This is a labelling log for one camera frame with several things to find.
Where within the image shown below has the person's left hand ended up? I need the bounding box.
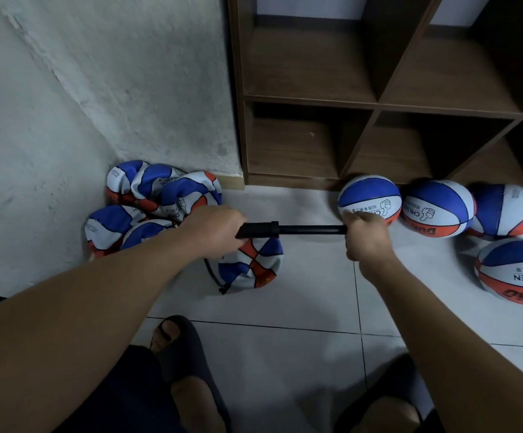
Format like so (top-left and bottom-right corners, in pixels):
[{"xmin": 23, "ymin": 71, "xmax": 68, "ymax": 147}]
[{"xmin": 178, "ymin": 205, "xmax": 247, "ymax": 260}]

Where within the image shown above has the person's right hand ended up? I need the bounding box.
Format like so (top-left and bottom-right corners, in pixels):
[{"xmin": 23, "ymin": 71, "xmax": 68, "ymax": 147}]
[{"xmin": 343, "ymin": 212, "xmax": 398, "ymax": 283}]

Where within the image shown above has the black hand pump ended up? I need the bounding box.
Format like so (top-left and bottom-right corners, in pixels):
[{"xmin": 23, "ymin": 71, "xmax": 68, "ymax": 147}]
[{"xmin": 206, "ymin": 221, "xmax": 348, "ymax": 294}]

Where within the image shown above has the brown wooden cubby shelf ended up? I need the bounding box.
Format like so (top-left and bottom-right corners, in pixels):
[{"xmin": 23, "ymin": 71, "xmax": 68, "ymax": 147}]
[{"xmin": 225, "ymin": 0, "xmax": 523, "ymax": 206}]

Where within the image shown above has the person's left forearm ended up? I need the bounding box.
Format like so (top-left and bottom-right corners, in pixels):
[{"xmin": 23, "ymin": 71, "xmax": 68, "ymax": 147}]
[{"xmin": 0, "ymin": 234, "xmax": 207, "ymax": 433}]

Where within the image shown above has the person's right forearm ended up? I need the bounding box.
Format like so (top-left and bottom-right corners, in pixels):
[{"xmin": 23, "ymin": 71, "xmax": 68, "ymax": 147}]
[{"xmin": 361, "ymin": 259, "xmax": 523, "ymax": 433}]

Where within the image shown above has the person's left foot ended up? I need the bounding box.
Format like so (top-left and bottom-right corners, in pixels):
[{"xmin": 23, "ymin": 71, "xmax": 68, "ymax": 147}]
[{"xmin": 152, "ymin": 321, "xmax": 228, "ymax": 433}]

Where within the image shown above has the black sandal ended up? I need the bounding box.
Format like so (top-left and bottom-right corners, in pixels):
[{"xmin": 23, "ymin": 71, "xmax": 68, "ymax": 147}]
[
  {"xmin": 148, "ymin": 315, "xmax": 234, "ymax": 433},
  {"xmin": 336, "ymin": 354, "xmax": 436, "ymax": 433}
]

